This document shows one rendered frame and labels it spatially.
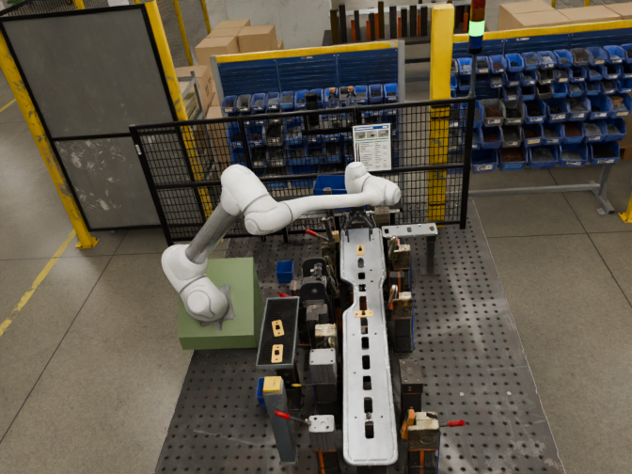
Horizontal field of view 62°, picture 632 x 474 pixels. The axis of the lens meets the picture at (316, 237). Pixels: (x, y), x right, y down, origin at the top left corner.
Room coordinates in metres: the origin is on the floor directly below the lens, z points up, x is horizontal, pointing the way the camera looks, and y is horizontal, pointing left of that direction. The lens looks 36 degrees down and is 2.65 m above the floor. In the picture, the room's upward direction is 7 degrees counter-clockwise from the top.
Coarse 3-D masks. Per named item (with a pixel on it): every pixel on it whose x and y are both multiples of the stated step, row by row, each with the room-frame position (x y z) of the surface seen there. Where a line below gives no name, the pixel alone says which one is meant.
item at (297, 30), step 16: (240, 0) 8.70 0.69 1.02; (256, 0) 8.67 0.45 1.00; (272, 0) 8.64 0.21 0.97; (288, 0) 8.60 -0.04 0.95; (304, 0) 8.57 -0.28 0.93; (320, 0) 8.54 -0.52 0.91; (240, 16) 8.71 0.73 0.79; (256, 16) 8.67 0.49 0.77; (272, 16) 8.64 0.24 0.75; (288, 16) 8.61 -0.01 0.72; (304, 16) 8.57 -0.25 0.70; (320, 16) 8.54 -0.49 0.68; (288, 32) 8.61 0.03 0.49; (304, 32) 8.58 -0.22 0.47; (320, 32) 8.54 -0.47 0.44; (288, 48) 8.62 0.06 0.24
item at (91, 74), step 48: (0, 48) 4.03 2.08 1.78; (48, 48) 4.00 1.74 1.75; (96, 48) 3.94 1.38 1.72; (144, 48) 3.89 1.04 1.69; (48, 96) 4.02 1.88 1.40; (96, 96) 3.96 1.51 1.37; (144, 96) 3.91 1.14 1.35; (48, 144) 4.04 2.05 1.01; (96, 144) 3.99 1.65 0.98; (96, 192) 4.01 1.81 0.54; (144, 192) 3.95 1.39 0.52; (192, 192) 3.90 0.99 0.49; (96, 240) 4.09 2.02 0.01
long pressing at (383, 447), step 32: (352, 256) 2.11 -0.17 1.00; (384, 256) 2.08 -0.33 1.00; (352, 320) 1.66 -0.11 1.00; (384, 320) 1.64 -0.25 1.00; (352, 352) 1.48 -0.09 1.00; (384, 352) 1.45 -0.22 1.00; (352, 384) 1.32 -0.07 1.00; (384, 384) 1.30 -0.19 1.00; (352, 416) 1.17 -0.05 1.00; (384, 416) 1.16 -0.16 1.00; (352, 448) 1.05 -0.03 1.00; (384, 448) 1.03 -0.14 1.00
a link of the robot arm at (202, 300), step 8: (200, 280) 1.91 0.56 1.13; (208, 280) 1.93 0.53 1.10; (192, 288) 1.86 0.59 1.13; (200, 288) 1.85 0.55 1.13; (208, 288) 1.86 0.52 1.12; (216, 288) 1.93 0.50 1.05; (184, 296) 1.86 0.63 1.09; (192, 296) 1.81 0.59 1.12; (200, 296) 1.81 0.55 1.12; (208, 296) 1.81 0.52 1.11; (216, 296) 1.84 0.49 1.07; (224, 296) 1.93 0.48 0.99; (184, 304) 1.81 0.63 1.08; (192, 304) 1.79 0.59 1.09; (200, 304) 1.79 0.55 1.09; (208, 304) 1.79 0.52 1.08; (216, 304) 1.82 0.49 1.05; (224, 304) 1.88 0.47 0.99; (192, 312) 1.78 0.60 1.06; (200, 312) 1.77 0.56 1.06; (208, 312) 1.78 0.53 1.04; (216, 312) 1.81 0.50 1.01; (224, 312) 1.89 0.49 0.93; (200, 320) 1.80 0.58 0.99; (208, 320) 1.81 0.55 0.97
